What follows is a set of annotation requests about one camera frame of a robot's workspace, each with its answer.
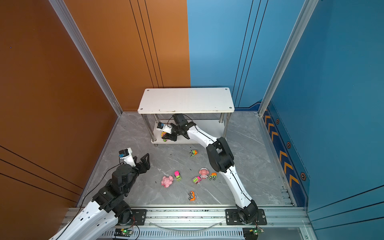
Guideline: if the pink sheep toy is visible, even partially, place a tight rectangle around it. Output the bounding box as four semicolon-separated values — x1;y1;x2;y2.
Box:
161;176;174;188

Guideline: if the pink round head doll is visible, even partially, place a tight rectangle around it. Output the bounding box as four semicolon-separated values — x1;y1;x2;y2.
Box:
199;168;210;179

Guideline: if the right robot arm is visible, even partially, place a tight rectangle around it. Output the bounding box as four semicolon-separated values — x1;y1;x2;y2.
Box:
157;114;259;225

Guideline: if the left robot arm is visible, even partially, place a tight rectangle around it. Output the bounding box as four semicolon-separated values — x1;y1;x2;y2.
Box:
51;153;151;240

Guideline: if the white two-tier shelf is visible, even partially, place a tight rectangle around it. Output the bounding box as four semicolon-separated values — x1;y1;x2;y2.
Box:
138;88;235;145

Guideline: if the green orange toy truck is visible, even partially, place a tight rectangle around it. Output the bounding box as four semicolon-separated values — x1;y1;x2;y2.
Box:
190;150;198;157

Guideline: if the pink green toy truck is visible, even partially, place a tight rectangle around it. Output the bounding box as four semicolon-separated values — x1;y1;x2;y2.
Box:
174;171;182;181

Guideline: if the pink green toy car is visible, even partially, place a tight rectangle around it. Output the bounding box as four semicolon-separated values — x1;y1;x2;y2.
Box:
193;176;202;184

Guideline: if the orange green toy car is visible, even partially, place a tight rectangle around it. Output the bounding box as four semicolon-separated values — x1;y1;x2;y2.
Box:
209;173;217;181

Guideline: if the left green circuit board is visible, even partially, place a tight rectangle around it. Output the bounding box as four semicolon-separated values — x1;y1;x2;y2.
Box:
114;229;134;239

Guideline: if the green circuit board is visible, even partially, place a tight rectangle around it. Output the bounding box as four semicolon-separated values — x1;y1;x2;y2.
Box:
242;228;264;240
114;229;134;239

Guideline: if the orange toy race car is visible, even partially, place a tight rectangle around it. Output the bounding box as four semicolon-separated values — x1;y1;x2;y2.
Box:
189;191;196;201

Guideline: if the right green circuit board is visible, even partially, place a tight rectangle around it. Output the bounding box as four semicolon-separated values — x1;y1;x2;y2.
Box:
242;228;264;240

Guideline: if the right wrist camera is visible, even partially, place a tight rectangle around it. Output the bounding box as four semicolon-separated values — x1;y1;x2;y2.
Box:
157;122;175;135

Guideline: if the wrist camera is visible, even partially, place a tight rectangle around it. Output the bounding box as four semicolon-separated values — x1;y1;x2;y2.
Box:
157;122;175;135
119;148;136;167

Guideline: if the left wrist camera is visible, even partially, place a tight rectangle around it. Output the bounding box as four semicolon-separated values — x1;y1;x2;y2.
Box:
119;148;136;167

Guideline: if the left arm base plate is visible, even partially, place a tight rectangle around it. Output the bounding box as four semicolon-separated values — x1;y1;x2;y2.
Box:
118;209;147;226

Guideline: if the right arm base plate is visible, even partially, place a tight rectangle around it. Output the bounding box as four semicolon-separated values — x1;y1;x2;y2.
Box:
225;209;268;226

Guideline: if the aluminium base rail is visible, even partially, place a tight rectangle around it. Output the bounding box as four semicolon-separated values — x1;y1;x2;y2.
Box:
59;206;317;240

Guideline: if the left aluminium corner post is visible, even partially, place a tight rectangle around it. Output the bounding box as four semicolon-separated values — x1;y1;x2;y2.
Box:
49;0;123;117

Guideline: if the aluminium corner post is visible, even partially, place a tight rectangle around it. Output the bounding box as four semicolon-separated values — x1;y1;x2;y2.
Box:
49;0;123;117
258;0;319;117

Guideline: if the right aluminium corner post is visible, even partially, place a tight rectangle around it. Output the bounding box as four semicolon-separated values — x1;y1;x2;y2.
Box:
258;0;319;117

